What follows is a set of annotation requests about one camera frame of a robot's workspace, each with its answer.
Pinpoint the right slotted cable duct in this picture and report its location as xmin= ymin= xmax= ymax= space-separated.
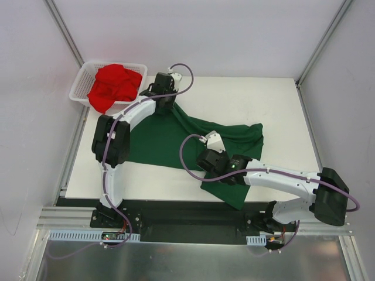
xmin=246 ymin=235 xmax=267 ymax=246

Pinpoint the purple cable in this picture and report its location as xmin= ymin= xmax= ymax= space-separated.
xmin=99 ymin=63 xmax=195 ymax=249
xmin=179 ymin=133 xmax=361 ymax=255

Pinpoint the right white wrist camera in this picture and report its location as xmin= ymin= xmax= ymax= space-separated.
xmin=199 ymin=131 xmax=226 ymax=153

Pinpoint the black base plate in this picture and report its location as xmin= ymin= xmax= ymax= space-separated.
xmin=90 ymin=200 xmax=296 ymax=245

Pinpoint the white plastic basket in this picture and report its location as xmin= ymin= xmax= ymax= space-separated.
xmin=69 ymin=60 xmax=148 ymax=107

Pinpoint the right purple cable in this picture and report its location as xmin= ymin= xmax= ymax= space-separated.
xmin=179 ymin=133 xmax=361 ymax=255

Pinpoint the left aluminium corner post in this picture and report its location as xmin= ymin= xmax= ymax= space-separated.
xmin=43 ymin=0 xmax=84 ymax=67

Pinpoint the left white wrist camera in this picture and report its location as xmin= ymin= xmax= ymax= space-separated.
xmin=168 ymin=68 xmax=183 ymax=91

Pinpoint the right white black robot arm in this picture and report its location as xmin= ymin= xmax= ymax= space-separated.
xmin=196 ymin=149 xmax=349 ymax=233

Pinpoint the green t shirt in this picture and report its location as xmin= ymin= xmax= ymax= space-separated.
xmin=120 ymin=102 xmax=265 ymax=211

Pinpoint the slotted cable duct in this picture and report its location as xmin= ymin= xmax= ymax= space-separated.
xmin=49 ymin=230 xmax=141 ymax=243
xmin=246 ymin=235 xmax=267 ymax=246

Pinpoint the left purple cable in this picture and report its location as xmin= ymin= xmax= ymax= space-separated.
xmin=99 ymin=63 xmax=195 ymax=249

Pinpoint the right aluminium corner post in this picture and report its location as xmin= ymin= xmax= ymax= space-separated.
xmin=295 ymin=0 xmax=354 ymax=87

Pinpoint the red t shirt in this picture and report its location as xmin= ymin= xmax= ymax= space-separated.
xmin=87 ymin=64 xmax=142 ymax=114

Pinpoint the left slotted cable duct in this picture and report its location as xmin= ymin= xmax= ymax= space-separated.
xmin=49 ymin=230 xmax=141 ymax=243

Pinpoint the aluminium corner post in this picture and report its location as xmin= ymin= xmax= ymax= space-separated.
xmin=295 ymin=0 xmax=354 ymax=87
xmin=43 ymin=0 xmax=84 ymax=67

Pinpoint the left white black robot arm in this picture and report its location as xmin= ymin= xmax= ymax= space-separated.
xmin=91 ymin=70 xmax=182 ymax=228

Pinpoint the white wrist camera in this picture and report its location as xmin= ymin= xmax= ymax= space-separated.
xmin=199 ymin=131 xmax=226 ymax=153
xmin=168 ymin=68 xmax=183 ymax=91

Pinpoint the aluminium rail frame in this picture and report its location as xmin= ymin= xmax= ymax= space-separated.
xmin=36 ymin=187 xmax=355 ymax=235

